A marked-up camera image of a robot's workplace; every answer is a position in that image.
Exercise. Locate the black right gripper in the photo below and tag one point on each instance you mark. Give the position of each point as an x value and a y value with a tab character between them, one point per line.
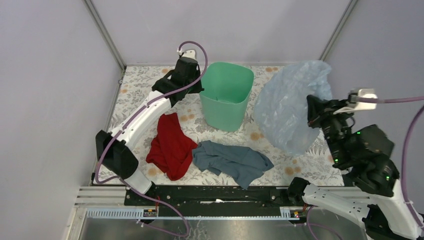
318	109

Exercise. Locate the red cloth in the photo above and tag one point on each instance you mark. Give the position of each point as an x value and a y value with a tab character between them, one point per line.
171	150

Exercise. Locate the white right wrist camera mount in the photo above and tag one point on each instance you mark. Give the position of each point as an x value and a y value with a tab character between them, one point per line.
356	101

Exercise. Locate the green plastic trash bin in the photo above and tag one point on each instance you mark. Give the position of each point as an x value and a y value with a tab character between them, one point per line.
226	93

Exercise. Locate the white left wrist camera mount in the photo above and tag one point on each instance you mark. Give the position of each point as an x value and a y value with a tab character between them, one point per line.
190	53

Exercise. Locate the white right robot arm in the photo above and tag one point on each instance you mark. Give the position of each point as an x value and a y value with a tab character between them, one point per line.
366	153

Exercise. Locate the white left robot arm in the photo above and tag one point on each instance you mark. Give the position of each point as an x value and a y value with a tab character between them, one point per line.
114	148

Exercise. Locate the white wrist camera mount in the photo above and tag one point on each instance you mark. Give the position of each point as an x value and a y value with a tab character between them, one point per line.
190	53
356	101

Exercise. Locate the grey-blue cloth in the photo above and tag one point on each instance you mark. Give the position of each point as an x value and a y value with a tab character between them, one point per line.
241	163

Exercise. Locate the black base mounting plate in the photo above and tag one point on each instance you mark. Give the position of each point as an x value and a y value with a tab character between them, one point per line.
216	201

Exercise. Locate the light blue plastic trash bag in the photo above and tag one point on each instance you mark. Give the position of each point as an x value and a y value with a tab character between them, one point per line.
281	108

